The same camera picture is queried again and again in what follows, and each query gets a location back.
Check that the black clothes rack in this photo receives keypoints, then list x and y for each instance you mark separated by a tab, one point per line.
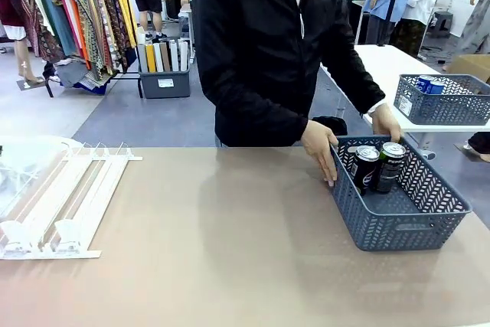
130	78

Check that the foot with dark trouser leg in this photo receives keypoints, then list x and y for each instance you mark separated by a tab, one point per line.
480	145

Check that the person's right forearm black sleeve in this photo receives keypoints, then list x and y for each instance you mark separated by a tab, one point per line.
264	112

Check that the teal green garment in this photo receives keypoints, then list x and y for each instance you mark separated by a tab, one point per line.
53	9

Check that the yellow garment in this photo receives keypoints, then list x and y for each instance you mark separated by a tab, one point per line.
122	1

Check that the brown patterned garment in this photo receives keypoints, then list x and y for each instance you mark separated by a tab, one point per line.
42	32

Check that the orange garment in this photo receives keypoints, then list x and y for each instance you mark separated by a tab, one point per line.
78	32

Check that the grey plastic stool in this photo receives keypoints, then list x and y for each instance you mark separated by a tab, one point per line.
444	22

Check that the person's right hand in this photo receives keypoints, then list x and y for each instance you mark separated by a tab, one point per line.
319	147

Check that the white can dispenser rack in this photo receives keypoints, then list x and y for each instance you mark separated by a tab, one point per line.
95	197

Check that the grey fabric roll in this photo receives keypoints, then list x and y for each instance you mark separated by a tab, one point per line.
142	59

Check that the black fabric bundle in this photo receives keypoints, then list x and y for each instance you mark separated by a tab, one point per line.
337	125

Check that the grey plastic lattice basket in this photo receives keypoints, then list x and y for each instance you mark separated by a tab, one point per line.
402	227
444	106

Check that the black Pepsi can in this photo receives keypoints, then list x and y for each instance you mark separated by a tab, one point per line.
364	170

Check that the brown cardboard box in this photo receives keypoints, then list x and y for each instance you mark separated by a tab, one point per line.
472	64

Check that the person's left forearm black sleeve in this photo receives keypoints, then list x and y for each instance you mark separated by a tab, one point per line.
356	78

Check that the white translucent plastic sheet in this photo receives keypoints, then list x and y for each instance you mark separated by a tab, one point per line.
34	147

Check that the dark grey Pepsi can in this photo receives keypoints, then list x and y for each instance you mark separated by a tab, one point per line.
390	168

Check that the person in black jacket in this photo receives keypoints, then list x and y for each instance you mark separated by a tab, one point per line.
260	55

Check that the mannequin in grey dress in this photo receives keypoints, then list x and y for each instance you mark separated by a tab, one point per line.
476	24

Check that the mannequin legs on stand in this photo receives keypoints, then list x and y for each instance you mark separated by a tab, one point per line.
27	63

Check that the person's left hand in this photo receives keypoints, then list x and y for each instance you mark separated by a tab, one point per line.
386	122

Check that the white side table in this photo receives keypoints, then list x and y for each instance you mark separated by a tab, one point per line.
383	63

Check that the white fabric roll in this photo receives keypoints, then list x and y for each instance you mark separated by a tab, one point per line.
183	55
174	56
158	58

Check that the yellow fabric roll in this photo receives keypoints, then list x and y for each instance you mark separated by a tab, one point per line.
151	59

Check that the brown fabric roll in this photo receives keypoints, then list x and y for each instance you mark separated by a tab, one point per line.
165	57

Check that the grey storage bin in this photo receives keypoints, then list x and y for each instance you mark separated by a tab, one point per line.
164	84

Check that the grey fabric pile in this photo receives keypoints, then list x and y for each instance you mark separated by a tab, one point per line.
76	74

